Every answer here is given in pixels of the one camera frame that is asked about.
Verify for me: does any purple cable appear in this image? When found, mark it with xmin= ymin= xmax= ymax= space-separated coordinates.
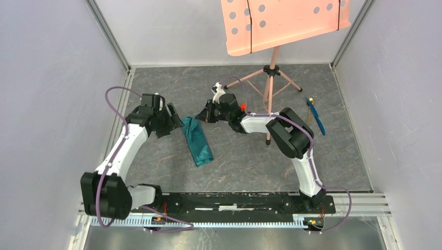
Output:
xmin=220 ymin=76 xmax=353 ymax=234
xmin=95 ymin=86 xmax=195 ymax=234

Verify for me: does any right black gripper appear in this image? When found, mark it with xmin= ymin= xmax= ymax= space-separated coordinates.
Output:
xmin=195 ymin=99 xmax=231 ymax=123

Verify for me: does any gold spoon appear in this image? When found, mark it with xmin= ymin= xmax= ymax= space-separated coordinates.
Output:
xmin=306 ymin=97 xmax=314 ymax=125

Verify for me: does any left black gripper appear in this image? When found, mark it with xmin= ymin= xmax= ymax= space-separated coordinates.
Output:
xmin=154 ymin=103 xmax=185 ymax=139

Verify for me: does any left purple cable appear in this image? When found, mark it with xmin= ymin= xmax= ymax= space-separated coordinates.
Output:
xmin=95 ymin=86 xmax=195 ymax=234

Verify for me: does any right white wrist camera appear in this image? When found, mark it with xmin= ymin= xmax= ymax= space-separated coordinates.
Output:
xmin=211 ymin=82 xmax=225 ymax=104

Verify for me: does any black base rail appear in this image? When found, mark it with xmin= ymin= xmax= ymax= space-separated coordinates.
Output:
xmin=132 ymin=192 xmax=336 ymax=228

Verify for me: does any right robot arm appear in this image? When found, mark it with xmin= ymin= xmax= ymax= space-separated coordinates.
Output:
xmin=196 ymin=94 xmax=326 ymax=213

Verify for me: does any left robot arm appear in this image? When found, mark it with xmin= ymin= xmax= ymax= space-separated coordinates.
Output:
xmin=80 ymin=93 xmax=183 ymax=220

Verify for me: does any teal cloth napkin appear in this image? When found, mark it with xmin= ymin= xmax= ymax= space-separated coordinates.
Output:
xmin=182 ymin=117 xmax=214 ymax=167

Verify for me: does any pink music stand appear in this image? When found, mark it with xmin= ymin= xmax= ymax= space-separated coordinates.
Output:
xmin=220 ymin=0 xmax=351 ymax=146

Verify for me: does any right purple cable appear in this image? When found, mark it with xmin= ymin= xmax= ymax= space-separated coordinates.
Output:
xmin=220 ymin=76 xmax=353 ymax=234

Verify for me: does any blue handled utensil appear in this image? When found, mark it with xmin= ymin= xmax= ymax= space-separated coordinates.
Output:
xmin=310 ymin=104 xmax=326 ymax=135

